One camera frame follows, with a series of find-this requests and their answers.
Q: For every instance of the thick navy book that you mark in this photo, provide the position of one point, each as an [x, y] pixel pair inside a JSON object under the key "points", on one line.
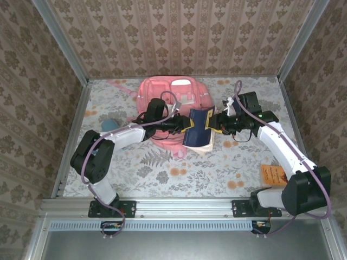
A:
{"points": [[198, 127]]}

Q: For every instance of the pink school backpack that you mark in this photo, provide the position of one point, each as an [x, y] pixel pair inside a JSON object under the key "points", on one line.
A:
{"points": [[143, 94]]}

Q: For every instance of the light blue pencil pouch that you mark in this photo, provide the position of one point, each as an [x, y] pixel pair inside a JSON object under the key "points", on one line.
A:
{"points": [[109, 125]]}

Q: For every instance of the orange card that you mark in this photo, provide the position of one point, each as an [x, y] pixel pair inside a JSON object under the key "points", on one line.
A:
{"points": [[272, 176]]}

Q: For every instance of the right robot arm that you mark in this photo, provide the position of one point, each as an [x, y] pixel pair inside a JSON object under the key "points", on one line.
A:
{"points": [[276, 143]]}

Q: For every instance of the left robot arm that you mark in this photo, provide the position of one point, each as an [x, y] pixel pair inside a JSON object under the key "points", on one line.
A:
{"points": [[122, 136]]}

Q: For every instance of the floral tablecloth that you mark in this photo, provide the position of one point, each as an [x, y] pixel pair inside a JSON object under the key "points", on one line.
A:
{"points": [[189, 184]]}

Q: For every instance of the grey metal panel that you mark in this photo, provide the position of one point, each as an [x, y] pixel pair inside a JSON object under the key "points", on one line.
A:
{"points": [[189, 246]]}

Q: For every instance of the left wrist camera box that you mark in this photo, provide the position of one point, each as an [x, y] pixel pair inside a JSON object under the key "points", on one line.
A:
{"points": [[174, 107]]}

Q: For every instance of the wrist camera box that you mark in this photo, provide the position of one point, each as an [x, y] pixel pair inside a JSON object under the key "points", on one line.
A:
{"points": [[230, 107], [174, 107]]}

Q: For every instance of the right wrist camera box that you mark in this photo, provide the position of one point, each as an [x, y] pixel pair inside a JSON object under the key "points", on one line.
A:
{"points": [[230, 107]]}

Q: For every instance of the aluminium side rail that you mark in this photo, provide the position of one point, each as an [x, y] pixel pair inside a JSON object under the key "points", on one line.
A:
{"points": [[294, 113], [78, 119]]}

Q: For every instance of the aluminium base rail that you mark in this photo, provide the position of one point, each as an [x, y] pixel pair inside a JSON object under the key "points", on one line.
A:
{"points": [[184, 207]]}

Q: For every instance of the aluminium frame post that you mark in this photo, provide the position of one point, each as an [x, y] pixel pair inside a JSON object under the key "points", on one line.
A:
{"points": [[301, 40], [62, 43]]}

